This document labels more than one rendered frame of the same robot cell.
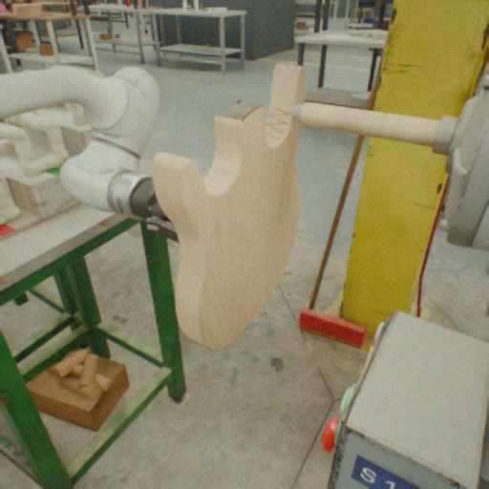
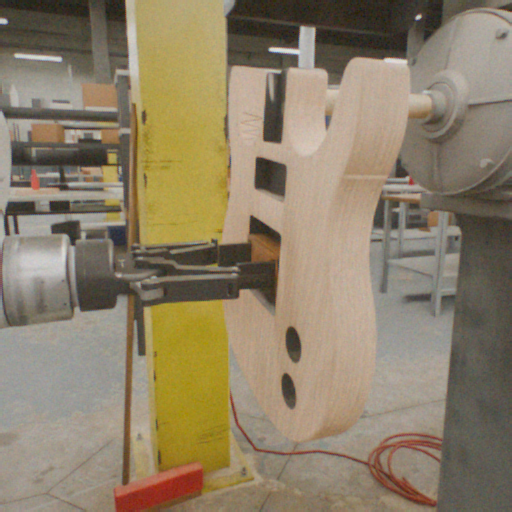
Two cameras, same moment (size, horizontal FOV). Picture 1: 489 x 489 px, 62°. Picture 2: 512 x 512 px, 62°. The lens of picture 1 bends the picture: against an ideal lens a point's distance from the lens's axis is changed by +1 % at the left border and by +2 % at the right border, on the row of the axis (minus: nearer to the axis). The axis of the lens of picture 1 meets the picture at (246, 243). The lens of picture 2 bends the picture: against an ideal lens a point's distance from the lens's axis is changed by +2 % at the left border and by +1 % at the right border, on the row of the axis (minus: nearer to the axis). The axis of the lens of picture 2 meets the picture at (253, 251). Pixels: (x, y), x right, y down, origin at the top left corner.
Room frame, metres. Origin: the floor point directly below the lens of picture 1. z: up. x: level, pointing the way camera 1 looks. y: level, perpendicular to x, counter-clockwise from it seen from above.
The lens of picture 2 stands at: (0.29, 0.42, 1.17)
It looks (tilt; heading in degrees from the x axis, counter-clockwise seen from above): 12 degrees down; 309
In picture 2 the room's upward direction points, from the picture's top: straight up
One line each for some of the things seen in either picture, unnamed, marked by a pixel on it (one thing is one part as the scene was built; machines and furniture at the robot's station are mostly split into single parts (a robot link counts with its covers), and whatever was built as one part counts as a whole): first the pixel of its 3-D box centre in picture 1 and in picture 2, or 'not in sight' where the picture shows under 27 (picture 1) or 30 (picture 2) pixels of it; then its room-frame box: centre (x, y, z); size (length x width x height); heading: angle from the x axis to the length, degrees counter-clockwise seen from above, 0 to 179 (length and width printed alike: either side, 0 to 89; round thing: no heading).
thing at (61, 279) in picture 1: (59, 265); not in sight; (1.30, 0.74, 0.45); 0.05 x 0.05 x 0.90; 59
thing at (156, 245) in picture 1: (166, 316); not in sight; (1.01, 0.27, 0.45); 0.05 x 0.05 x 0.90; 59
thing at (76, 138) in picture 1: (77, 146); not in sight; (1.10, 0.47, 1.02); 0.27 x 0.15 x 0.17; 59
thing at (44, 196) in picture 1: (31, 179); not in sight; (0.97, 0.56, 0.98); 0.27 x 0.16 x 0.09; 59
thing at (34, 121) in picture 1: (31, 120); not in sight; (1.01, 0.53, 1.12); 0.20 x 0.03 x 0.03; 58
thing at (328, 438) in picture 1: (340, 438); not in sight; (0.26, -0.11, 0.97); 0.04 x 0.04 x 0.04; 59
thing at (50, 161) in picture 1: (48, 162); not in sight; (0.92, 0.47, 1.04); 0.11 x 0.03 x 0.03; 149
